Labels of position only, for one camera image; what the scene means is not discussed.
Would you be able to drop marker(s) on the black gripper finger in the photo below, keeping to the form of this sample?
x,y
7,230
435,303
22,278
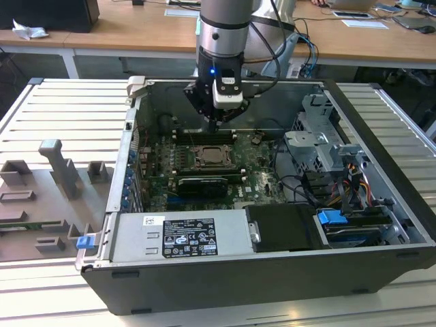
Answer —
x,y
236,109
201,100

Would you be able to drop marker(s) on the silver square CPU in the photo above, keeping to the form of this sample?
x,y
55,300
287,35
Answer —
x,y
213,154

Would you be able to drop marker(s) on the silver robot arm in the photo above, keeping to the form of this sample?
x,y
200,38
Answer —
x,y
223,34

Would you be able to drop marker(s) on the black RAM slot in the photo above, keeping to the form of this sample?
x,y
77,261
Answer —
x,y
204,140
211,171
194,133

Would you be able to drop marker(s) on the grey plastic case latch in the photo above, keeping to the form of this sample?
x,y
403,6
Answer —
x,y
135,85

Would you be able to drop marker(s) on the pale blue teach pendant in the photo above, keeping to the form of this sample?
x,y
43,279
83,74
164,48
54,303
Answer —
x,y
282,58

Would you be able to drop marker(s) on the silver metal drive cage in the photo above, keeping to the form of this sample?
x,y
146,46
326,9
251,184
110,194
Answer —
x,y
306,143

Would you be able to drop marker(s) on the green motherboard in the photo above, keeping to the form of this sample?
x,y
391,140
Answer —
x,y
259,184

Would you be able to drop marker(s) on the wooden desk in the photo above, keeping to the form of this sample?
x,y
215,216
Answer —
x,y
136,30

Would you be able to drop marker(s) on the black graphics card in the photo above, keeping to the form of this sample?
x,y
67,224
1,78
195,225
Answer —
x,y
202,187

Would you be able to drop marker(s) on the black label sticker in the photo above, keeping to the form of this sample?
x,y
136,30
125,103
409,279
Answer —
x,y
189,238

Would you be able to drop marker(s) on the blue disk carrier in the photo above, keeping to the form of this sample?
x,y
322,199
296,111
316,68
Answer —
x,y
332,216

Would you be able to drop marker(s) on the flat tablet with white rim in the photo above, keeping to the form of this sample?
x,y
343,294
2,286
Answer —
x,y
351,14

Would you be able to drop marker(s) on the grey power supply unit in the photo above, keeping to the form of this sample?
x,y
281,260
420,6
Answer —
x,y
136,238

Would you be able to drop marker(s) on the black computer box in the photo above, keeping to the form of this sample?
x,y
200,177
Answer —
x,y
47,13

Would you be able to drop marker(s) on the black open PC case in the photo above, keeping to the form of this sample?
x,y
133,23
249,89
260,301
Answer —
x,y
238,289

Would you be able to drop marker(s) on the crumpled white paper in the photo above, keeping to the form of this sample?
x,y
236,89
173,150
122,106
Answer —
x,y
29,31

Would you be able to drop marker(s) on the blue plastic case latch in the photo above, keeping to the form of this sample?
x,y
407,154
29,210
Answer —
x,y
85,242

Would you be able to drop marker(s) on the grey parts rack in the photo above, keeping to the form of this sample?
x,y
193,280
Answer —
x,y
51,211

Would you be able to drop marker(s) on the dark notebook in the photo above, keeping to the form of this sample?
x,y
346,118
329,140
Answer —
x,y
412,22

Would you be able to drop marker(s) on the black computer mouse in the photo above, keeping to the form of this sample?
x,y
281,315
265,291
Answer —
x,y
426,29

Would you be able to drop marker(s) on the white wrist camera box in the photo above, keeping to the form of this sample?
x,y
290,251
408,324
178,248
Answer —
x,y
227,97

